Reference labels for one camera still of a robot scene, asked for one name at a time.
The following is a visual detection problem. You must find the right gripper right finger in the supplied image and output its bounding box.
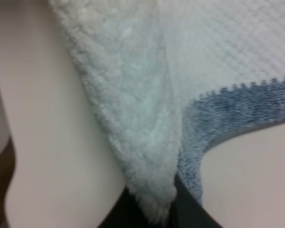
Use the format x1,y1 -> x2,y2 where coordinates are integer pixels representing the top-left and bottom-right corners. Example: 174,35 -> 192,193
173,175 -> 222,228

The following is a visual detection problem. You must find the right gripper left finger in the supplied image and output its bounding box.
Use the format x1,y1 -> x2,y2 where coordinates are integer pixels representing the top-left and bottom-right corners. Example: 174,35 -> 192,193
95,185 -> 157,228

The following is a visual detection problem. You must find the blue white striped towel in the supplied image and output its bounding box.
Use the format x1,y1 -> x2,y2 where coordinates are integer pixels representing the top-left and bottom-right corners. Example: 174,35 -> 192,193
49,0 -> 285,228

